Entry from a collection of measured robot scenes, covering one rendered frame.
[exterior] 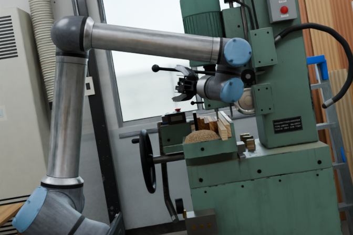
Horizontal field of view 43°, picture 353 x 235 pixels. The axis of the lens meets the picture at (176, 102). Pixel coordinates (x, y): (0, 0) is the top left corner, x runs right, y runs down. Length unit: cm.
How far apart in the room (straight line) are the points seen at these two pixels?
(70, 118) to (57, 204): 30
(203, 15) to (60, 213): 99
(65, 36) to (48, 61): 175
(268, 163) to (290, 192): 15
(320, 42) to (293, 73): 146
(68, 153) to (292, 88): 95
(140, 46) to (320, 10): 215
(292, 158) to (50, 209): 94
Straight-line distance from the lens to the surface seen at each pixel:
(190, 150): 176
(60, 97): 161
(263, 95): 182
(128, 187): 343
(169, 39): 145
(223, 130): 169
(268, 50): 183
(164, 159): 202
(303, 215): 192
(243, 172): 183
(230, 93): 157
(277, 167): 185
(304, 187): 189
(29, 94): 315
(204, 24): 192
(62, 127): 161
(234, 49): 145
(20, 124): 318
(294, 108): 194
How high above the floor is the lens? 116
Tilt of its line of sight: 3 degrees down
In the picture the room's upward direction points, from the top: 9 degrees counter-clockwise
